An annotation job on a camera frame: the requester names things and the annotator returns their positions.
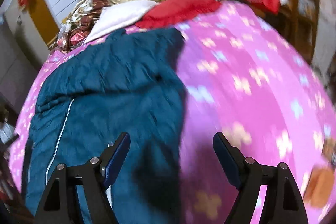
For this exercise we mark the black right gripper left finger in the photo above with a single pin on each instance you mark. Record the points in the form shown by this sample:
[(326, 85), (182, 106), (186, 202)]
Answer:
[(60, 202)]

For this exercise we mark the dark teal puffer jacket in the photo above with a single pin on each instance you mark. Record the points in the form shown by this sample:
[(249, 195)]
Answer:
[(126, 84)]

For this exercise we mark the orange brown box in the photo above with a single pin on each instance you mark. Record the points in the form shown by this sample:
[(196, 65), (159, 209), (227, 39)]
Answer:
[(319, 187)]

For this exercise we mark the pink floral bed sheet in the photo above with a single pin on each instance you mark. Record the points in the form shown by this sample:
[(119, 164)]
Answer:
[(245, 80)]

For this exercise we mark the grey refrigerator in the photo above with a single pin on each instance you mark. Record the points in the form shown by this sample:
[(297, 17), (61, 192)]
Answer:
[(17, 73)]

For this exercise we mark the brown patterned blanket pile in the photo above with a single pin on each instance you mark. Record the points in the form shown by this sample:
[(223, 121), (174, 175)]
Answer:
[(79, 23)]

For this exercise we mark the white folded towel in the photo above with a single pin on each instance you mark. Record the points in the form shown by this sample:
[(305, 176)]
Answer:
[(119, 16)]

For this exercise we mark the red ruffled pillow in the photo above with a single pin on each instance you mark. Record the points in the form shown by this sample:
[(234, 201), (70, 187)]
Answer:
[(171, 12)]

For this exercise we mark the wooden chair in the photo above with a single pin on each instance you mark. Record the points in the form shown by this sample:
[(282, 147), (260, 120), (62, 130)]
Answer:
[(301, 22)]

